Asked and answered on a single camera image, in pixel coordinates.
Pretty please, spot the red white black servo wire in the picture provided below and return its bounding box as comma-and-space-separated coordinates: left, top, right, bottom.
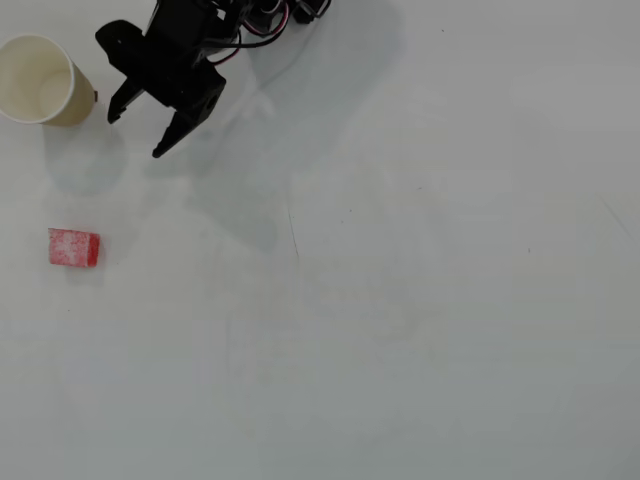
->
204, 0, 294, 67

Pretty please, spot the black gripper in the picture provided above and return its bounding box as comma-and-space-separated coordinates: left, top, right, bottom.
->
94, 0, 236, 159

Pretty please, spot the thin black camera cable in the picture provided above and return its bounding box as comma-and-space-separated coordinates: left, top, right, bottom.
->
219, 27, 290, 51

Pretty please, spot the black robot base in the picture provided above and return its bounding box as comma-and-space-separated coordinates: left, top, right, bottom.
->
292, 0, 332, 25

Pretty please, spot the beige paper cup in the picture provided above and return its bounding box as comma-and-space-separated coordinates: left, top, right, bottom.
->
0, 33, 97, 127

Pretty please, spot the red speckled foam cube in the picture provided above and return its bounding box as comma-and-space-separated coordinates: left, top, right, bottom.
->
47, 227, 102, 269

